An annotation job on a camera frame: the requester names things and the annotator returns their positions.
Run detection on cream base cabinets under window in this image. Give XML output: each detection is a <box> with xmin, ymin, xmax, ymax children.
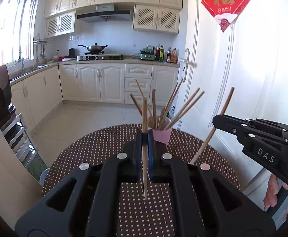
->
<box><xmin>9</xmin><ymin>65</ymin><xmax>63</xmax><ymax>131</ymax></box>

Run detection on red diamond wall poster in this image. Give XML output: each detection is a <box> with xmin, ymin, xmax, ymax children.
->
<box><xmin>201</xmin><ymin>0</ymin><xmax>259</xmax><ymax>32</ymax></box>

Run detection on metal door handle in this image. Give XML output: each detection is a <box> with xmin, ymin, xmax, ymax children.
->
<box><xmin>178</xmin><ymin>48</ymin><xmax>197</xmax><ymax>76</ymax></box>

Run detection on metal storage rack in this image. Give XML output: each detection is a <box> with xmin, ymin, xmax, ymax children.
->
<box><xmin>0</xmin><ymin>114</ymin><xmax>39</xmax><ymax>169</ymax></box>

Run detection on gas stove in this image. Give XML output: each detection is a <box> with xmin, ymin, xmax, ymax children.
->
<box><xmin>81</xmin><ymin>52</ymin><xmax>124</xmax><ymax>61</ymax></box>

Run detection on long wooden chopstick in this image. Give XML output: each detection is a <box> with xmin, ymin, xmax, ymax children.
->
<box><xmin>141</xmin><ymin>97</ymin><xmax>149</xmax><ymax>200</ymax></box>
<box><xmin>189</xmin><ymin>86</ymin><xmax>235</xmax><ymax>165</ymax></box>

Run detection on cream cabinet drawer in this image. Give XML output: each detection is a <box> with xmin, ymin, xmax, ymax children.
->
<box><xmin>125</xmin><ymin>78</ymin><xmax>151</xmax><ymax>93</ymax></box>
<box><xmin>125</xmin><ymin>64</ymin><xmax>153</xmax><ymax>79</ymax></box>
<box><xmin>124</xmin><ymin>92</ymin><xmax>150</xmax><ymax>104</ymax></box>

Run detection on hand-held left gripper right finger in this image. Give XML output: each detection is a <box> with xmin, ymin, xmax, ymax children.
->
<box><xmin>147</xmin><ymin>129</ymin><xmax>276</xmax><ymax>237</ymax></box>

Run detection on person's right hand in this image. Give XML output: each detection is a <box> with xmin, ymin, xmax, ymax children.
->
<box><xmin>263</xmin><ymin>174</ymin><xmax>288</xmax><ymax>213</ymax></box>

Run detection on wide cream lattice door cabinet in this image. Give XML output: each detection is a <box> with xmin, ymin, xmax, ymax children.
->
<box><xmin>133</xmin><ymin>4</ymin><xmax>180</xmax><ymax>34</ymax></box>

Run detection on metal faucet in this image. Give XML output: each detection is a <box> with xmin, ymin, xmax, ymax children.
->
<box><xmin>19</xmin><ymin>51</ymin><xmax>26</xmax><ymax>73</ymax></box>

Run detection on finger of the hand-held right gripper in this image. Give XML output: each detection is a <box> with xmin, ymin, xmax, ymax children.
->
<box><xmin>212</xmin><ymin>115</ymin><xmax>288</xmax><ymax>151</ymax></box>
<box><xmin>245</xmin><ymin>118</ymin><xmax>288</xmax><ymax>133</ymax></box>

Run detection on bunch of wooden chopsticks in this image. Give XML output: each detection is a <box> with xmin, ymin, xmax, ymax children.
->
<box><xmin>130</xmin><ymin>78</ymin><xmax>205</xmax><ymax>130</ymax></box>

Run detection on kitchen window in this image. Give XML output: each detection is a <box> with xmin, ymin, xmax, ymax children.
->
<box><xmin>0</xmin><ymin>0</ymin><xmax>37</xmax><ymax>66</ymax></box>

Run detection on range hood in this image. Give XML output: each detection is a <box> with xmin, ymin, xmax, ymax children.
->
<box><xmin>77</xmin><ymin>4</ymin><xmax>133</xmax><ymax>23</ymax></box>

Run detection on brown polka dot tablecloth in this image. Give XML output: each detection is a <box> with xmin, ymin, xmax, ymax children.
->
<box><xmin>41</xmin><ymin>124</ymin><xmax>240</xmax><ymax>237</ymax></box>

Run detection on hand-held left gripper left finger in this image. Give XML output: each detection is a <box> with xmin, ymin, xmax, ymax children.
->
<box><xmin>14</xmin><ymin>128</ymin><xmax>144</xmax><ymax>237</ymax></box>

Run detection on green tabletop cooker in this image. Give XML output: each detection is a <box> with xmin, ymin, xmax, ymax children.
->
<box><xmin>139</xmin><ymin>46</ymin><xmax>157</xmax><ymax>60</ymax></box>

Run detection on steel wok with handle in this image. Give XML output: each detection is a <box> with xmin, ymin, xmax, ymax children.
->
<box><xmin>78</xmin><ymin>43</ymin><xmax>108</xmax><ymax>54</ymax></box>

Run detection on wall rail with hanging utensils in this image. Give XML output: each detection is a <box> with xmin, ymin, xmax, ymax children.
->
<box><xmin>33</xmin><ymin>33</ymin><xmax>51</xmax><ymax>65</ymax></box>

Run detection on pink cylindrical cup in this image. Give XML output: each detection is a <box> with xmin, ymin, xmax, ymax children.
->
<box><xmin>151</xmin><ymin>116</ymin><xmax>173</xmax><ymax>147</ymax></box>

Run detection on steel kitchen sink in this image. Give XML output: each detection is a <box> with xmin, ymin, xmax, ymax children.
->
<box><xmin>23</xmin><ymin>64</ymin><xmax>49</xmax><ymax>71</ymax></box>

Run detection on narrow cream lattice door cabinet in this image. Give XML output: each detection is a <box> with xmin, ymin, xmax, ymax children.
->
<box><xmin>45</xmin><ymin>11</ymin><xmax>76</xmax><ymax>39</ymax></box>

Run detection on cream base cabinets with doors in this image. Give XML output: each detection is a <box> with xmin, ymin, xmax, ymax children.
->
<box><xmin>58</xmin><ymin>63</ymin><xmax>179</xmax><ymax>104</ymax></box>

